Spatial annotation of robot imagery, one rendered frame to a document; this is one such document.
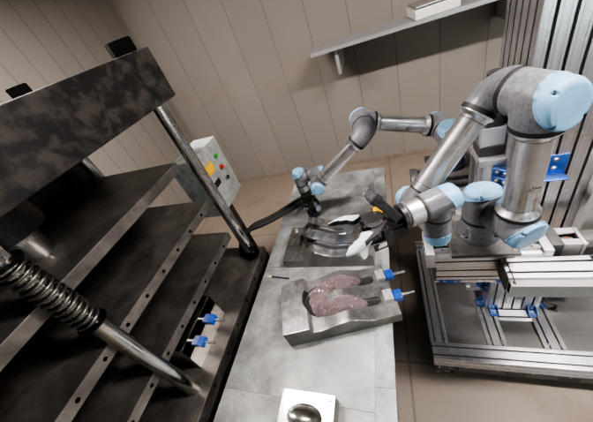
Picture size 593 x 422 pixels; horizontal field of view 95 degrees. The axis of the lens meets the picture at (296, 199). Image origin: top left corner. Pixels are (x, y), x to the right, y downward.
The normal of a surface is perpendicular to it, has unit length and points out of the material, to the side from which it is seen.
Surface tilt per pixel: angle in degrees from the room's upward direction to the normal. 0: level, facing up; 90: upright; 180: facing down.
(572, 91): 83
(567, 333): 0
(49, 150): 90
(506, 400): 0
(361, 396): 0
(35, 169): 90
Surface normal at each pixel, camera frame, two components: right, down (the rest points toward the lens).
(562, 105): 0.18, 0.43
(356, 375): -0.31, -0.75
